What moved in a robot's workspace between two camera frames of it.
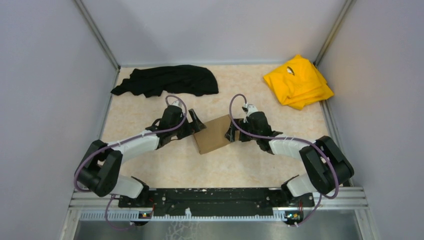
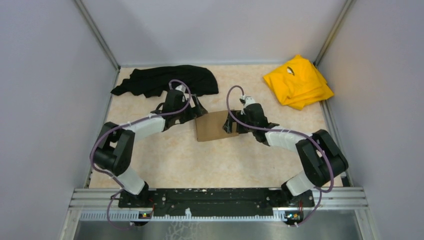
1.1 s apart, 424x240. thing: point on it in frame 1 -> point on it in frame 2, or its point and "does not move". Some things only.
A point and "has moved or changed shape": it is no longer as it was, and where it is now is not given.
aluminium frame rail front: x=345 y=207 does not move
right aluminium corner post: x=345 y=11 does not move
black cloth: x=186 y=79 does not move
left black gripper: x=192 y=127 -> x=195 y=111
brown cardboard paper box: x=214 y=135 has moved or changed shape
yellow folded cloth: x=298 y=83 does not move
